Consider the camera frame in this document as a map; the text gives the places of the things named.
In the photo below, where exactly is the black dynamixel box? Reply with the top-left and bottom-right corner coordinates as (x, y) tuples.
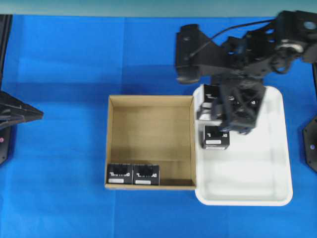
(106, 163), (133, 184)
(133, 164), (160, 185)

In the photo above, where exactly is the black right frame post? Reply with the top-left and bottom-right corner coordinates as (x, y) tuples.
(312, 62), (317, 91)

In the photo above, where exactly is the black left frame post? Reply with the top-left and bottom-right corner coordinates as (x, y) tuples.
(0, 14), (13, 85)

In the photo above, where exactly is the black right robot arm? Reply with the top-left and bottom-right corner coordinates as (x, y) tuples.
(211, 11), (317, 134)

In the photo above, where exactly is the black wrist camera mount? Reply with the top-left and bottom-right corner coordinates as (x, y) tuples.
(175, 24), (229, 84)

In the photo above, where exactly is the open brown cardboard box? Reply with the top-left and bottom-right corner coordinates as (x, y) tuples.
(104, 95), (197, 190)

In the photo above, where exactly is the black Dynamixel box far left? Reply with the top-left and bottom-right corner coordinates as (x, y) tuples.
(106, 163), (133, 184)

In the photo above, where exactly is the black Dynamixel box gripped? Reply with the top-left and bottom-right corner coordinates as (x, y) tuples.
(226, 99), (261, 130)

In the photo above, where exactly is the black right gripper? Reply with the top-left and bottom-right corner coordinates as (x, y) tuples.
(210, 73), (266, 134)

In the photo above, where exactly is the black box tray middle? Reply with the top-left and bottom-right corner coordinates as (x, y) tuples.
(203, 125), (230, 150)

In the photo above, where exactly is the blue table cloth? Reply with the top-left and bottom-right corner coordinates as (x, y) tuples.
(0, 15), (317, 238)

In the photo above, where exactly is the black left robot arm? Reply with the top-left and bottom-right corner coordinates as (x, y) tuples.
(0, 91), (44, 129)

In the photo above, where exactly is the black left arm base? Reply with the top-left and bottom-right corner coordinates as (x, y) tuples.
(0, 127), (11, 164)

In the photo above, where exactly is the black frame post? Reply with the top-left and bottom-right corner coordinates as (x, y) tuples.
(312, 62), (317, 91)
(0, 14), (13, 85)

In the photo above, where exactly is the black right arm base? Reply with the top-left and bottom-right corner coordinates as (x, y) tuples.
(303, 117), (317, 173)

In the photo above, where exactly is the white plastic tray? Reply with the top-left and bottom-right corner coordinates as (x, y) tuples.
(194, 86), (293, 206)

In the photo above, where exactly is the black box tray top-left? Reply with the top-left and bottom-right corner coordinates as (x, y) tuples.
(196, 84), (215, 121)

